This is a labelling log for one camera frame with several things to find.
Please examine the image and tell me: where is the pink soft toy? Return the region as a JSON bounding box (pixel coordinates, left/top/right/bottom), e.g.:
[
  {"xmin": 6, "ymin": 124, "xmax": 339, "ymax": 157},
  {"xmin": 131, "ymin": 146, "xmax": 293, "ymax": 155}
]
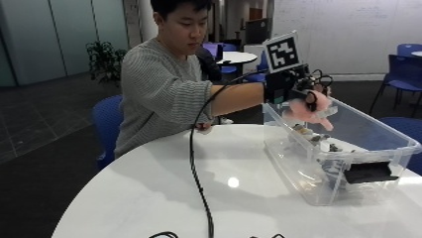
[{"xmin": 281, "ymin": 89, "xmax": 340, "ymax": 132}]

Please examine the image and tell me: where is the small beige toy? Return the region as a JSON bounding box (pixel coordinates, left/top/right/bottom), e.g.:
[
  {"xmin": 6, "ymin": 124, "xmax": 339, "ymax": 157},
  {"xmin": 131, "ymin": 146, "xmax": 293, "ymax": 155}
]
[{"xmin": 290, "ymin": 123, "xmax": 316, "ymax": 137}]

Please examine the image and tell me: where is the small dark toy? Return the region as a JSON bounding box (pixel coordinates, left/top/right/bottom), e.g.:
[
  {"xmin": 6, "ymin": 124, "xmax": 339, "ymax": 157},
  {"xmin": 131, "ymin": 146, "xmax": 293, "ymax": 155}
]
[{"xmin": 327, "ymin": 143, "xmax": 346, "ymax": 154}]

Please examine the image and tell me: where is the white cube of black markers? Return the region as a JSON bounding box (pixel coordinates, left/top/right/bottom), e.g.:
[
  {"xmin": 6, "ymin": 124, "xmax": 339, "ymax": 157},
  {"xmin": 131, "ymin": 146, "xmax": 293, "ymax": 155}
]
[{"xmin": 261, "ymin": 30, "xmax": 305, "ymax": 74}]

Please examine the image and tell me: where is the clear plastic storage bin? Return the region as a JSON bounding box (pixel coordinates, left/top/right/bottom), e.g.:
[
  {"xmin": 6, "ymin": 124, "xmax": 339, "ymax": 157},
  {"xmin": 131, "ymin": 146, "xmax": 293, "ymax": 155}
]
[{"xmin": 261, "ymin": 96, "xmax": 422, "ymax": 207}]

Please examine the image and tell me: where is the white round background table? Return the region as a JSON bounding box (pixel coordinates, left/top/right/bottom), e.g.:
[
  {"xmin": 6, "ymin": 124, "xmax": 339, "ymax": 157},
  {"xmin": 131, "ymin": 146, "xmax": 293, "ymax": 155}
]
[{"xmin": 215, "ymin": 51, "xmax": 259, "ymax": 66}]

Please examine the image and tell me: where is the striped grey soft toy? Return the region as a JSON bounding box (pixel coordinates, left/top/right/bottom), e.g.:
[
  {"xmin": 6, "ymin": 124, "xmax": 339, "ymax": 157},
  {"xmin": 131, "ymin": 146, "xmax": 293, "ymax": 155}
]
[{"xmin": 316, "ymin": 158, "xmax": 352, "ymax": 191}]

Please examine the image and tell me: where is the dark blue armchair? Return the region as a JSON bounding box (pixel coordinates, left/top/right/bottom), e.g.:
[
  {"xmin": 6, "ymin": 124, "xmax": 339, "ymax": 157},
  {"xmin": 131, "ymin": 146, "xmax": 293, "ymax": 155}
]
[{"xmin": 368, "ymin": 54, "xmax": 422, "ymax": 115}]

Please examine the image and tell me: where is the dark cabinet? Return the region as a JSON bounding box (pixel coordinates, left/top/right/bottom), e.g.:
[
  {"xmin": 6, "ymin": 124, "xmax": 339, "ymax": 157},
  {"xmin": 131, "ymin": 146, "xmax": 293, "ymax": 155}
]
[{"xmin": 243, "ymin": 17, "xmax": 271, "ymax": 46}]

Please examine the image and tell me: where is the black bag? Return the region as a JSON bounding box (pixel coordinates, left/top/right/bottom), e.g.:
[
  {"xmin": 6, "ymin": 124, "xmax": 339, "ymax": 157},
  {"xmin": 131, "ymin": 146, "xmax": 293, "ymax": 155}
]
[{"xmin": 194, "ymin": 46, "xmax": 223, "ymax": 82}]

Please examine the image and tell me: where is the black pad on bin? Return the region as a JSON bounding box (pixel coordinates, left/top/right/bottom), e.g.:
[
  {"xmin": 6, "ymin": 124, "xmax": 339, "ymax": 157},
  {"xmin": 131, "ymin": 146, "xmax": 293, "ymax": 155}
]
[{"xmin": 343, "ymin": 161, "xmax": 399, "ymax": 184}]

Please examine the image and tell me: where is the person in grey knitted sweater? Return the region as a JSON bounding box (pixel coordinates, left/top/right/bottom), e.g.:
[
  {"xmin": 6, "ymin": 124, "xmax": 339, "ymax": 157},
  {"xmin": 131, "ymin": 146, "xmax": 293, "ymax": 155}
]
[{"xmin": 113, "ymin": 0, "xmax": 270, "ymax": 160}]

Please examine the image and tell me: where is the blue chair with round back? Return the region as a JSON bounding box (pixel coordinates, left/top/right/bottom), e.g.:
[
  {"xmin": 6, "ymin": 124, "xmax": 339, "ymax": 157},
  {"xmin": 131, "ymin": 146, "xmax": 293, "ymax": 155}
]
[{"xmin": 89, "ymin": 94, "xmax": 125, "ymax": 172}]

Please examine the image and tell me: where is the green potted plant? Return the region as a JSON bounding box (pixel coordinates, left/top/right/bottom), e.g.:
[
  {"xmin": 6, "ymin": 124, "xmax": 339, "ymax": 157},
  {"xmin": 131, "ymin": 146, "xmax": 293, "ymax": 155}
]
[{"xmin": 84, "ymin": 40, "xmax": 129, "ymax": 87}]

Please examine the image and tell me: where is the black glove cable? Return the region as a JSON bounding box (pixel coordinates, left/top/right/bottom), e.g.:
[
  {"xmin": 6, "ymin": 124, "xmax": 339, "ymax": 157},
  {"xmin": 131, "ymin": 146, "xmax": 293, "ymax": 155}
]
[{"xmin": 189, "ymin": 69, "xmax": 269, "ymax": 238}]

